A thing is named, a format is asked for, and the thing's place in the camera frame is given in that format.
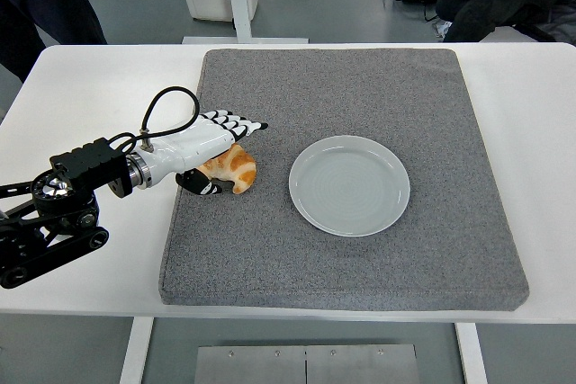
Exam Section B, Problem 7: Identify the golden croissant bread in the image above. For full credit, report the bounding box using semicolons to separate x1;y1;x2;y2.
195;143;258;195

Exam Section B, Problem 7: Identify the grey square mat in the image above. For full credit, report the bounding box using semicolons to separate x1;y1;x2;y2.
158;47;530;313

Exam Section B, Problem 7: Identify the white table leg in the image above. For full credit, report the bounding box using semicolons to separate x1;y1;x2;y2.
119;317;154;384
454;323;488;384

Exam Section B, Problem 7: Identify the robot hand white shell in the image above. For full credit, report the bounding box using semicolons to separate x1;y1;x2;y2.
141;109;270;198

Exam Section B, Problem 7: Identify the round grey plate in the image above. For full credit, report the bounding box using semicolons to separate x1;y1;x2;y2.
288;134;412;238

